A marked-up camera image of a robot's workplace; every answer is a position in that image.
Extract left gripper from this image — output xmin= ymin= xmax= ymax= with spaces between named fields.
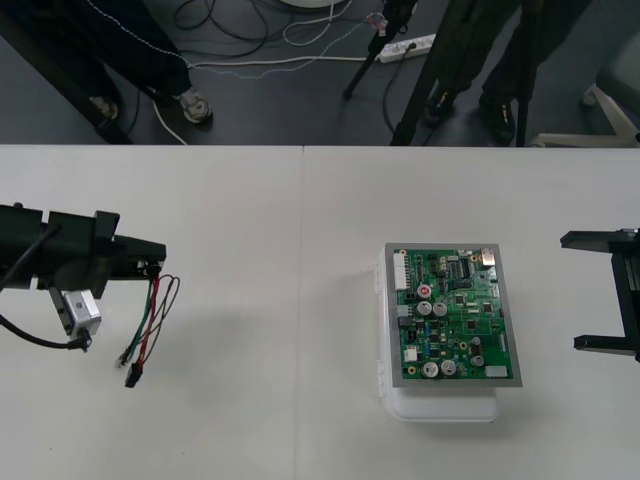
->
xmin=43 ymin=209 xmax=168 ymax=300

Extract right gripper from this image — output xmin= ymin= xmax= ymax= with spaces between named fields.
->
xmin=559 ymin=227 xmax=640 ymax=362

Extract red black green cable bundle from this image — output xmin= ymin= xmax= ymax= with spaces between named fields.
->
xmin=115 ymin=267 xmax=182 ymax=391

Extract milky plastic box with lid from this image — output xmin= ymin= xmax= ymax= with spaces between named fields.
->
xmin=373 ymin=242 xmax=501 ymax=424

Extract person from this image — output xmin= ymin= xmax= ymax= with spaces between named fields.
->
xmin=44 ymin=0 xmax=215 ymax=132
xmin=423 ymin=0 xmax=519 ymax=146

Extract pale office chair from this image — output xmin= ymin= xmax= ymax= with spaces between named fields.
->
xmin=530 ymin=37 xmax=640 ymax=150

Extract slim black tripod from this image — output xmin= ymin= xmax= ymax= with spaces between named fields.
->
xmin=343 ymin=0 xmax=419 ymax=100

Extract white power strip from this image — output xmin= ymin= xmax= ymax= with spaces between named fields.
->
xmin=379 ymin=33 xmax=438 ymax=65

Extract white round base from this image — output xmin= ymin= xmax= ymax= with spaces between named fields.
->
xmin=279 ymin=0 xmax=351 ymax=10

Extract left arm wrist camera box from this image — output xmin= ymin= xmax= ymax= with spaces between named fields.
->
xmin=60 ymin=288 xmax=104 ymax=342

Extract black stand frame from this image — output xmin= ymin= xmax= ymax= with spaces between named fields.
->
xmin=0 ymin=0 xmax=134 ymax=146

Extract green circuit board grey frame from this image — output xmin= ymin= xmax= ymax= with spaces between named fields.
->
xmin=384 ymin=242 xmax=524 ymax=392

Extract thin twisted floor cable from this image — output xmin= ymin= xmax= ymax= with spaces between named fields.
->
xmin=82 ymin=0 xmax=374 ymax=81

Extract black floor cable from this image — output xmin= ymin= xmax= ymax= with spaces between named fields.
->
xmin=172 ymin=0 xmax=334 ymax=59

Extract thick white floor cable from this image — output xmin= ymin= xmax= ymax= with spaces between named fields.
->
xmin=153 ymin=52 xmax=384 ymax=147

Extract thin white cable loop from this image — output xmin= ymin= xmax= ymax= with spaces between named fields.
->
xmin=282 ymin=0 xmax=338 ymax=48

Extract black power strip cable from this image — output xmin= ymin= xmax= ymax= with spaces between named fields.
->
xmin=383 ymin=43 xmax=419 ymax=133

